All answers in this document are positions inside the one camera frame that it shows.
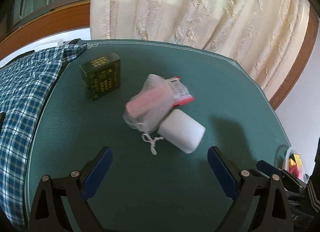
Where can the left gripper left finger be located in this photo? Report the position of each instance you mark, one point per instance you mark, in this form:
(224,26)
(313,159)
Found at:
(48,212)

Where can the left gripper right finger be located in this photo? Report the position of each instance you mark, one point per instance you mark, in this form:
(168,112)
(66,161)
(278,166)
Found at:
(242,186)

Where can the clear plastic bowl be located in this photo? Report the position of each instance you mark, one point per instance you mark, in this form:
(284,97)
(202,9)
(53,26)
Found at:
(290,151)

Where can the orange yellow toy block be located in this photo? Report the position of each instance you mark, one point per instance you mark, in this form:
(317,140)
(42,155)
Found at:
(295,159)

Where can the white sponge block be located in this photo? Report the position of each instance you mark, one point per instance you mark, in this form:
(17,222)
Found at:
(182,131)

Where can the large mesh bag pink item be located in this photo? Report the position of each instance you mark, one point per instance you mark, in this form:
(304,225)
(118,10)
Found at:
(149,107)

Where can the red white sachet packet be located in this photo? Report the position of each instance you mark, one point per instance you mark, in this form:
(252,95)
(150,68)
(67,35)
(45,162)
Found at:
(181,93)

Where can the dark green gold box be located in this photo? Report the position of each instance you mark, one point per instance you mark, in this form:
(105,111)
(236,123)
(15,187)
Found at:
(101,76)

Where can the pink towel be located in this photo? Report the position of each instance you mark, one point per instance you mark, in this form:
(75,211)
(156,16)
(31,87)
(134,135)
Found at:
(298,172)

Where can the blue plaid shirt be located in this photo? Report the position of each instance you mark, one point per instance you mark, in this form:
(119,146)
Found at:
(26,83)

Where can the green table mat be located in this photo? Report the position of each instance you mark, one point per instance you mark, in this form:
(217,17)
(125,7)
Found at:
(171,191)

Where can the cream embroidered curtain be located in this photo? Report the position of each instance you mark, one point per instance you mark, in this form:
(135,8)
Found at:
(263,36)

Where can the wooden framed window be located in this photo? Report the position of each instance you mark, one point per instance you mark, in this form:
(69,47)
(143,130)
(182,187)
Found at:
(25,21)

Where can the wooden door frame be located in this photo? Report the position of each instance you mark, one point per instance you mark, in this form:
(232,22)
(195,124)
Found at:
(300,62)

